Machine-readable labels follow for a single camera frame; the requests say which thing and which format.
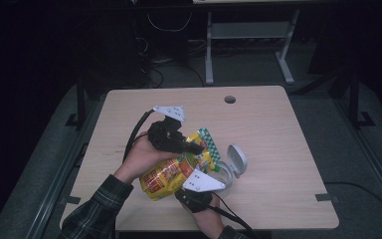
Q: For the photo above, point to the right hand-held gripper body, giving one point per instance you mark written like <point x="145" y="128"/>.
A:
<point x="200" y="182"/>

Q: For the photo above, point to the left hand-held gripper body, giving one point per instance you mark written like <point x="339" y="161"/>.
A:
<point x="165" y="134"/>

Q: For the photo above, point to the yellow green refill pouch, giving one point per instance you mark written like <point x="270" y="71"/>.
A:
<point x="165" y="177"/>

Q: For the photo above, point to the clear container with white lid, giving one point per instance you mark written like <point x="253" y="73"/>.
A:
<point x="237" y="159"/>

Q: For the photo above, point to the person's left hand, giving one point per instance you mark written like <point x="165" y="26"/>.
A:
<point x="142" y="157"/>

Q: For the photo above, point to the person's right hand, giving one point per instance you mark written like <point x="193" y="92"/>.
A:
<point x="209" y="219"/>

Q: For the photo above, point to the black metal stand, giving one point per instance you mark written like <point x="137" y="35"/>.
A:
<point x="80" y="99"/>
<point x="354" y="99"/>

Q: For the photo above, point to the grey tape strip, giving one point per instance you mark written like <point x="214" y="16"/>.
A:
<point x="71" y="200"/>
<point x="326" y="197"/>

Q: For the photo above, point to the aluminium frame rail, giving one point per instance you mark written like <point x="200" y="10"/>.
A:
<point x="374" y="166"/>
<point x="59" y="179"/>

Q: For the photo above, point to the white metal desk frame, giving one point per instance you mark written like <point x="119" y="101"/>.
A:
<point x="248" y="30"/>

